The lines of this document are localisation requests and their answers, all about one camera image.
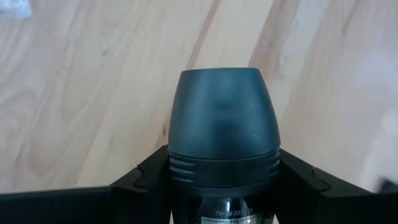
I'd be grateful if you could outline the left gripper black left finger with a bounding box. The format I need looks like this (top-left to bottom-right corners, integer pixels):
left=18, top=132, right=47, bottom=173
left=0, top=144, right=172, bottom=224

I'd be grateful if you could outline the black deodorant bottle grey cap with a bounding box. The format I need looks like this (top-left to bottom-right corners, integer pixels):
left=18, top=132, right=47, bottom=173
left=167, top=67, right=282, bottom=224

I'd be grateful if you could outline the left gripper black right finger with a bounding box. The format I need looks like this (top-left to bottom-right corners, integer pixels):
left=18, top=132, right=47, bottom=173
left=272, top=147, right=398, bottom=224

